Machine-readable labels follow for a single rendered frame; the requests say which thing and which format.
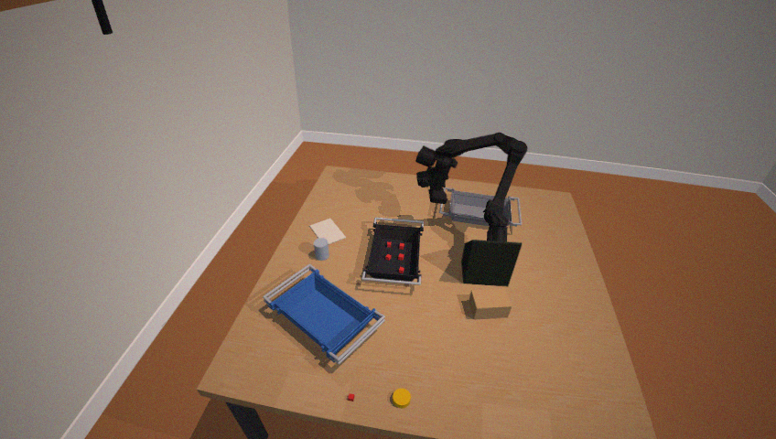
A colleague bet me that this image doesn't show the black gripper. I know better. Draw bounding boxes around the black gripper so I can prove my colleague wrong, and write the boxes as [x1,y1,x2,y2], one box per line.
[426,166,449,204]

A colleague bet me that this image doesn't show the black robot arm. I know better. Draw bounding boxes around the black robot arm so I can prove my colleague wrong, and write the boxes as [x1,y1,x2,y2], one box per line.
[415,133,527,242]

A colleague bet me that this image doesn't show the grey cylinder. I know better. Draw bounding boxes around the grey cylinder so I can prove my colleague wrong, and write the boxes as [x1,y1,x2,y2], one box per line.
[313,238,329,261]

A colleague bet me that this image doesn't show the yellow cylinder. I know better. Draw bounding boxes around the yellow cylinder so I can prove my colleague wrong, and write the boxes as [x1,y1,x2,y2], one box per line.
[393,389,411,409]

